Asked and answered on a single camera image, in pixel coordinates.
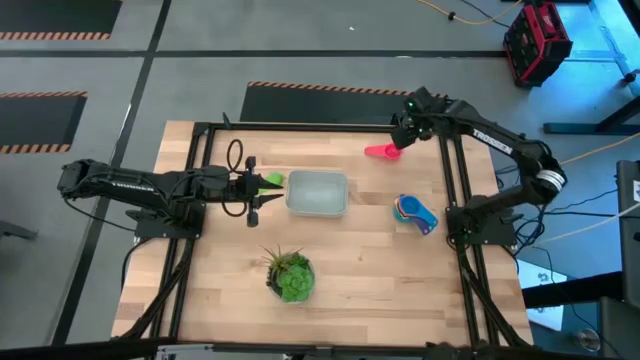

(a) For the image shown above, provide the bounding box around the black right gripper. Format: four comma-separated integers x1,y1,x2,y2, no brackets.
391,110,427,150

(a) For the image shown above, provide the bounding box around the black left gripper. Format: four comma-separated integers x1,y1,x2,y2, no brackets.
219,156,285,229

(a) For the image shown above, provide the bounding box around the green measuring cup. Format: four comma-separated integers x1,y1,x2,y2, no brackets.
258,172,287,194

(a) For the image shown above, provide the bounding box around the red measuring cup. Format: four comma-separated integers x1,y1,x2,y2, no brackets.
363,143,404,162

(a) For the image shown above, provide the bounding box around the grey plastic basket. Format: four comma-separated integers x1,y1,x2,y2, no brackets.
285,169,350,219

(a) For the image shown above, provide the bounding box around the blue measuring cup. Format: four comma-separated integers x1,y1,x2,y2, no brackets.
398,194,440,230

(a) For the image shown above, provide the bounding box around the green succulent plant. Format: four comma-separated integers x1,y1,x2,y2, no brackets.
259,243,316,304

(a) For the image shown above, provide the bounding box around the white geometric concrete planter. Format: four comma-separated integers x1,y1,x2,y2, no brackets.
265,254,317,305

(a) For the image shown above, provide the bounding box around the black hazard-striped floor mat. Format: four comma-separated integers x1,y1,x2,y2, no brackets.
0,91,89,155
239,81,451,126
0,0,124,41

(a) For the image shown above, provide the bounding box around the red black tool box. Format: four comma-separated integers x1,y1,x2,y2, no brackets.
502,0,575,90

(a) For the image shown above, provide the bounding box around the black desk leg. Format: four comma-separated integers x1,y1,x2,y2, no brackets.
542,94,640,136

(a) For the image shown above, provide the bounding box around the white floor sheet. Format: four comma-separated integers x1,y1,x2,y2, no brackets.
514,258,569,332

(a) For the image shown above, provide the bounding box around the black floor beam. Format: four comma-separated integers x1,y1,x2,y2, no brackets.
521,271,624,310

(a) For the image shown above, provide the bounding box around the dark grey cabinet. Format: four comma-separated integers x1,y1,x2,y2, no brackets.
615,159,640,307

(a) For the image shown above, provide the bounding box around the grey furniture foot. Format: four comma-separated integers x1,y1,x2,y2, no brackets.
0,219,40,242

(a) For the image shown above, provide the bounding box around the round metal object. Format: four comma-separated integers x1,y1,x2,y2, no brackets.
573,327,602,354

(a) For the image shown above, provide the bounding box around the grey box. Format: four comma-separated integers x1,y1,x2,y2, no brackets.
598,296,640,360

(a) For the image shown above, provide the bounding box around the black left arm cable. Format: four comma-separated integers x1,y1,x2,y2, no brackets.
226,138,246,175

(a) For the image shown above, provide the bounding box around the black aluminium table frame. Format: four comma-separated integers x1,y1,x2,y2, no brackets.
110,112,535,351

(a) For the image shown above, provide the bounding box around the yellow floor cable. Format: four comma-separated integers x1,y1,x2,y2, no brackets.
416,0,524,26

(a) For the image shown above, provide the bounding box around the silver bracket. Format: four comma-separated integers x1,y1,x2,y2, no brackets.
154,343,217,360

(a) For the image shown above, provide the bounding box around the orange floor cable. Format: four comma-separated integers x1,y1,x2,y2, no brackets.
558,131,640,166

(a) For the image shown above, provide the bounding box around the white floor cable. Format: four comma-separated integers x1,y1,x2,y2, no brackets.
534,202,640,246

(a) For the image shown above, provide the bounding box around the black bottom rail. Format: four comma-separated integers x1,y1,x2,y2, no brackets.
0,338,640,360

